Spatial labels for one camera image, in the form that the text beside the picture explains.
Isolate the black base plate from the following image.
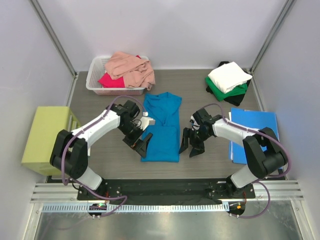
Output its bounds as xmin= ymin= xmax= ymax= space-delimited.
xmin=73 ymin=178 xmax=253 ymax=216

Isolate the purple cable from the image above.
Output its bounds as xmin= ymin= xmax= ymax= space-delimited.
xmin=60 ymin=95 xmax=150 ymax=217
xmin=199 ymin=103 xmax=292 ymax=219

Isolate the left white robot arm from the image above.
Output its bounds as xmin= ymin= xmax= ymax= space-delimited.
xmin=49 ymin=100 xmax=156 ymax=201

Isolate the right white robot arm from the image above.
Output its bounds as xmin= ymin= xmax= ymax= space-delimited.
xmin=179 ymin=108 xmax=289 ymax=198

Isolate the pink t shirt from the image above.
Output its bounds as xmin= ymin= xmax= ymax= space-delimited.
xmin=104 ymin=51 xmax=156 ymax=91

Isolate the aluminium rail frame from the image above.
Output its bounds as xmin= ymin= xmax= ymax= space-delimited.
xmin=30 ymin=180 xmax=304 ymax=206

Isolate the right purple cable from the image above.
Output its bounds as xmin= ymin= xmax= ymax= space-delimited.
xmin=199 ymin=103 xmax=292 ymax=219

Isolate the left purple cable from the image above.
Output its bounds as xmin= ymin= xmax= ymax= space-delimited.
xmin=60 ymin=95 xmax=150 ymax=217

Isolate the blue t shirt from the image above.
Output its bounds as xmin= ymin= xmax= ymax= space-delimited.
xmin=141 ymin=92 xmax=182 ymax=163

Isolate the white plastic basket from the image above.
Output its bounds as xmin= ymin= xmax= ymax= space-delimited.
xmin=85 ymin=56 xmax=146 ymax=96

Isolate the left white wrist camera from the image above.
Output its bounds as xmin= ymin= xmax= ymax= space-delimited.
xmin=139 ymin=111 xmax=156 ymax=131

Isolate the white folded t shirt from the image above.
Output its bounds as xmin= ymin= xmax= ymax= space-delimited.
xmin=208 ymin=61 xmax=253 ymax=94

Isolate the yellow green box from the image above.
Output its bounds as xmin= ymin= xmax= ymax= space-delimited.
xmin=21 ymin=106 xmax=81 ymax=176

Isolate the red t shirt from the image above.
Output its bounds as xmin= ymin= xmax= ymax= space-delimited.
xmin=98 ymin=52 xmax=141 ymax=88

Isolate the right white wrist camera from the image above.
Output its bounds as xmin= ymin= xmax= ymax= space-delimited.
xmin=190 ymin=116 xmax=200 ymax=129

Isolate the green folded t shirt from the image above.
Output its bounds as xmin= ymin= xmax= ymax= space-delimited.
xmin=205 ymin=76 xmax=248 ymax=102

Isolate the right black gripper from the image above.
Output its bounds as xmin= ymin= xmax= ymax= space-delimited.
xmin=179 ymin=127 xmax=212 ymax=158

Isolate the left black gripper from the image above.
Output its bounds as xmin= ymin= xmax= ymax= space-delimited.
xmin=118 ymin=121 xmax=153 ymax=158

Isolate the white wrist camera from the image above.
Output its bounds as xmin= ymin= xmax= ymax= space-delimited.
xmin=139 ymin=111 xmax=156 ymax=131
xmin=190 ymin=116 xmax=200 ymax=129

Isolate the blue folder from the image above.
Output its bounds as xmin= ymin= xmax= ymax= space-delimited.
xmin=228 ymin=107 xmax=279 ymax=165

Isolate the white slotted cable duct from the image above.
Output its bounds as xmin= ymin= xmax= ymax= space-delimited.
xmin=42 ymin=202 xmax=229 ymax=214

